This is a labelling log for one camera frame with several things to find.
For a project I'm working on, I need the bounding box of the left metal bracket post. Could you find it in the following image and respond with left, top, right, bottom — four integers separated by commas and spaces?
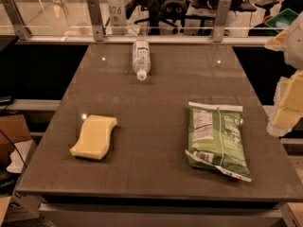
0, 0, 32, 41

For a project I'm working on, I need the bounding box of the green plastic bin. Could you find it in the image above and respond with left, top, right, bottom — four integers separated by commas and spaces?
265, 9, 298, 32

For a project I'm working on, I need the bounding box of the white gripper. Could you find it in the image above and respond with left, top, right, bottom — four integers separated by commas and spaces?
264, 12, 303, 137

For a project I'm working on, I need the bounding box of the right metal bracket post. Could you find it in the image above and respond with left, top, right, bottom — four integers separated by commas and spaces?
212, 0, 232, 43

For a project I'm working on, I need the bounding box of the black cable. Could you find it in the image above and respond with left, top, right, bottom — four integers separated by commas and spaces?
0, 129, 28, 169

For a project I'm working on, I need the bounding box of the green snack bag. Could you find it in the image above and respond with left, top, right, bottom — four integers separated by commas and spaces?
186, 102, 252, 183

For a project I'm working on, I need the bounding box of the white numbered robot base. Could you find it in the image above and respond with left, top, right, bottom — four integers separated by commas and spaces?
107, 0, 140, 36

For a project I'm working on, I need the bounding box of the brown cardboard box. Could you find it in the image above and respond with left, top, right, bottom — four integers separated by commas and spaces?
0, 114, 31, 166

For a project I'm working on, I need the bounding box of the middle metal bracket post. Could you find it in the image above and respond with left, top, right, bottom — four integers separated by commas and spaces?
86, 0, 105, 42

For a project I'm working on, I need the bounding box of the black office chair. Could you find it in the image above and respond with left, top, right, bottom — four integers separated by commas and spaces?
134, 0, 187, 35

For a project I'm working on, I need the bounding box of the metal bracket post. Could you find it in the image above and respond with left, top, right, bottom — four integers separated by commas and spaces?
86, 0, 105, 42
0, 0, 32, 41
212, 0, 232, 43

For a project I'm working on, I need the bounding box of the clear plastic water bottle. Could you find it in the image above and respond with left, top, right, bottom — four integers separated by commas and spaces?
133, 40, 151, 81

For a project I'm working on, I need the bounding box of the yellow sponge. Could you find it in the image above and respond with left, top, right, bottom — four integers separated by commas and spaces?
70, 114, 117, 160

